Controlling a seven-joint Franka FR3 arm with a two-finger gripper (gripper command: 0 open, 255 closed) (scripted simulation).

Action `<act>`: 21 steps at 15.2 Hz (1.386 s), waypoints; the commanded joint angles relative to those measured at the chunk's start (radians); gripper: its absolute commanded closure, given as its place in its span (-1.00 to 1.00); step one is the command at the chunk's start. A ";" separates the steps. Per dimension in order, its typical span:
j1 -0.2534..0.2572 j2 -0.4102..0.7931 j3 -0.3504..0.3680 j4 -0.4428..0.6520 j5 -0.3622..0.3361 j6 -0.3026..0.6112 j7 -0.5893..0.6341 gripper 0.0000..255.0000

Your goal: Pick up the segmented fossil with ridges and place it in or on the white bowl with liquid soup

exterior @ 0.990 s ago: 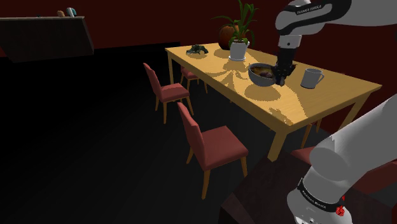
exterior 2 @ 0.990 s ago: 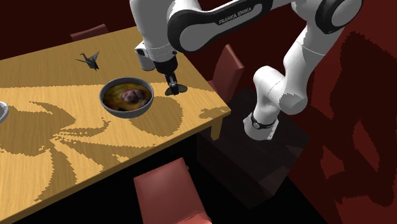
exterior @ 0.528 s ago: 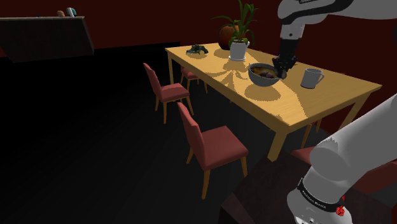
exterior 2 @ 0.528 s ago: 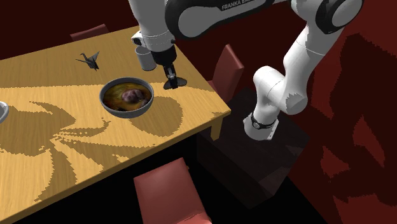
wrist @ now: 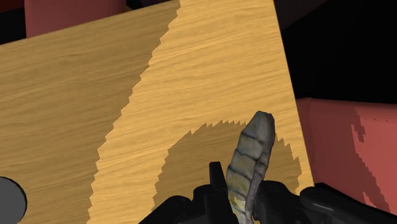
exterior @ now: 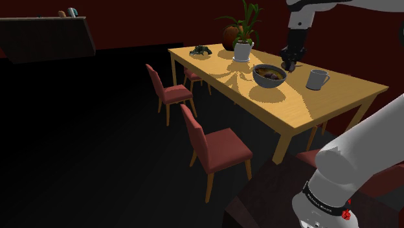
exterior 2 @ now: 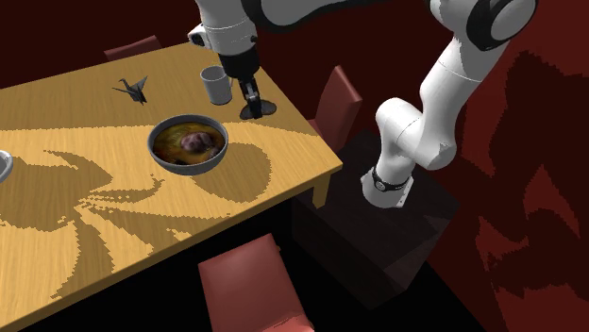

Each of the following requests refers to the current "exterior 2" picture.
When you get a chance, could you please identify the grey bowl with stew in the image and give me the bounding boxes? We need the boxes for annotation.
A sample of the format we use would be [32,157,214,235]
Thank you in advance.
[146,114,229,176]

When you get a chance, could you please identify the dark robot stand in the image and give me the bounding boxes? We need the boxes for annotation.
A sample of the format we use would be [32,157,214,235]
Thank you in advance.
[290,129,462,310]

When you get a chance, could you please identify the grey metal bowl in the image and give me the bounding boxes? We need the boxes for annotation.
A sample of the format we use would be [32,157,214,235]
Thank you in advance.
[0,150,14,184]

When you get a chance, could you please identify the dark origami crane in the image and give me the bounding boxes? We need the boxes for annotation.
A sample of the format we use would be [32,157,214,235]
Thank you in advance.
[111,75,149,107]

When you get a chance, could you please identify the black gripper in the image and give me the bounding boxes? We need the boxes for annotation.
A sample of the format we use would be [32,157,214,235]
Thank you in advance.
[217,45,263,119]

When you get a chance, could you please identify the grey mug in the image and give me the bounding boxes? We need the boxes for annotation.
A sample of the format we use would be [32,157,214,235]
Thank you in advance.
[199,65,234,107]

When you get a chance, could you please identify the wooden table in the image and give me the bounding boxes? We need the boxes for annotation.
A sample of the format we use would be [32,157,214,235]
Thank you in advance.
[0,41,344,332]

